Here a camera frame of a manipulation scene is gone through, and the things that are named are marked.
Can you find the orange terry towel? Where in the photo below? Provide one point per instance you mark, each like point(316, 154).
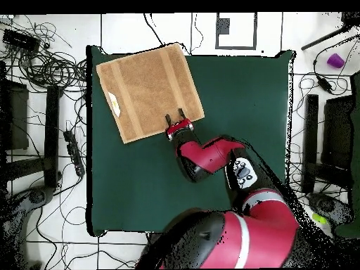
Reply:
point(146, 90)

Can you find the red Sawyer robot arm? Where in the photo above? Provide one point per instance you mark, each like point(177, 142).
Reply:
point(213, 157)

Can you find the dark green table cloth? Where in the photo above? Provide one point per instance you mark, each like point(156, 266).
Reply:
point(239, 98)

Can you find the black power strip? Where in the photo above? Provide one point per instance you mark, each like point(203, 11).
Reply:
point(74, 152)

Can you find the black stand bar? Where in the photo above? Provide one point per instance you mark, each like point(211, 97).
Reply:
point(310, 135)
point(52, 135)

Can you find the black power adapter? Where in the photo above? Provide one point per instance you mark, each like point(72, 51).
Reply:
point(324, 83)

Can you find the black panel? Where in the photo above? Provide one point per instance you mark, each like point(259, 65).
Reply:
point(337, 132)
point(17, 118)

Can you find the black rod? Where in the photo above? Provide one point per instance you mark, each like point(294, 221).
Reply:
point(323, 38)

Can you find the purple cup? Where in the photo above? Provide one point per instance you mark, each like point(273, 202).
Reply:
point(335, 61)

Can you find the lime green object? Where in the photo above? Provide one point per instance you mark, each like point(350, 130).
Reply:
point(319, 218)

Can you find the black electronics box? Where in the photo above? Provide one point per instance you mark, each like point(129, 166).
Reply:
point(19, 40)

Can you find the black square floor frame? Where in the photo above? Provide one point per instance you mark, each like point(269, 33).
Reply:
point(223, 26)

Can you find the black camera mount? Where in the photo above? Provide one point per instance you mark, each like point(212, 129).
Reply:
point(327, 206)
point(38, 196)

